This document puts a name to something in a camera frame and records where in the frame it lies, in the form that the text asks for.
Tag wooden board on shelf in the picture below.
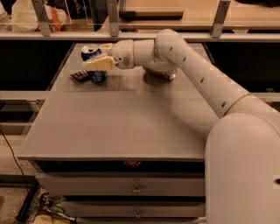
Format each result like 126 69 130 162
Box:
119 0 184 20

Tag snack bag on floor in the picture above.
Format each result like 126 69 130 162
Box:
32 192 76 224

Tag white orange plastic bag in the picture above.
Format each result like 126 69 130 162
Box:
11 0 69 32

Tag orange soda can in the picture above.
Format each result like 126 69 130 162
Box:
143 66 177 81

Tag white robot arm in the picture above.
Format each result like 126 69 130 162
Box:
84 29 280 224

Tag upper drawer knob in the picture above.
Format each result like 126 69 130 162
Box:
132 185 141 195

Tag red object in drawer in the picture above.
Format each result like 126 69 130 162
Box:
123 161 141 167

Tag black cable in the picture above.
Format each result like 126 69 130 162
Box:
0 129 31 192

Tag blue pepsi can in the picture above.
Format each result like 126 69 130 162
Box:
80 44 107 83

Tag dark rxbar chocolate bar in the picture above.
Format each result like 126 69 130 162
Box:
71 70 89 82

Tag grey drawer cabinet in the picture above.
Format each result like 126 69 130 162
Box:
18 48 217 224

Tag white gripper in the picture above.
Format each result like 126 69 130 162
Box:
85 40 136 71

